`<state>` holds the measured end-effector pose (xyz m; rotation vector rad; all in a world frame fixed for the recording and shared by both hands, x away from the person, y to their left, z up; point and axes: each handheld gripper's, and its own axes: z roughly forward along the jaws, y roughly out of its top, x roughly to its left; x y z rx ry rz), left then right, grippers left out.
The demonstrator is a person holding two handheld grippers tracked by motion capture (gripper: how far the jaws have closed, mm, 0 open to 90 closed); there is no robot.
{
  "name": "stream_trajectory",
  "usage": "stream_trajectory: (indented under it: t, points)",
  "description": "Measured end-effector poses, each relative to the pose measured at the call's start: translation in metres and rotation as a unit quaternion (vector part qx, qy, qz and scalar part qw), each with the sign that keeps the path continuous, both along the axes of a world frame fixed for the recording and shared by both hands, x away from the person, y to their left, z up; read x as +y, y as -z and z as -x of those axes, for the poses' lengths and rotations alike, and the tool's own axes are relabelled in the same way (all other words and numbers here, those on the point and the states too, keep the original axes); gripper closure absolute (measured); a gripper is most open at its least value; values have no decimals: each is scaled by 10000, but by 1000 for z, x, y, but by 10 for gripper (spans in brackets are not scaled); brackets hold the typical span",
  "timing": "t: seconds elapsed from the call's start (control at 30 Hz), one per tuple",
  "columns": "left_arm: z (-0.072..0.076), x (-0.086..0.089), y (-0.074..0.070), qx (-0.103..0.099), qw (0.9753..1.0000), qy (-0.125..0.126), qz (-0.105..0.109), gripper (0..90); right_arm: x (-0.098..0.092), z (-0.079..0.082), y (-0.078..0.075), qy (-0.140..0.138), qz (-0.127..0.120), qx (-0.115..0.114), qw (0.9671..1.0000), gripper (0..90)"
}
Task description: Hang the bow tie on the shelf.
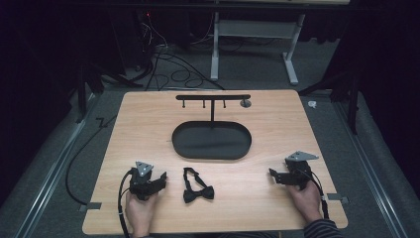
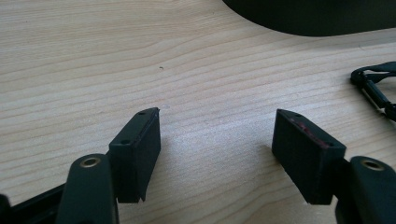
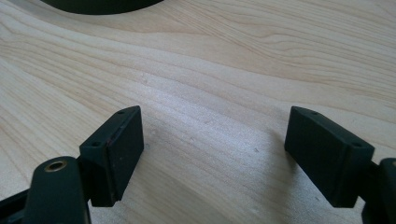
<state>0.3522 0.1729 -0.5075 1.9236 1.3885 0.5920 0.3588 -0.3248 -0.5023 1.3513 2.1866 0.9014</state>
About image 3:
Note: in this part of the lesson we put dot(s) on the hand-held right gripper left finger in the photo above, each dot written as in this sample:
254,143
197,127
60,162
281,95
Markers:
116,158

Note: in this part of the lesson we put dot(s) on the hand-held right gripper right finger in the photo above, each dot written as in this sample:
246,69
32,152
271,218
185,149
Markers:
323,155

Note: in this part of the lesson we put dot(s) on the dark round object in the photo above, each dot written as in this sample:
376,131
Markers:
99,6

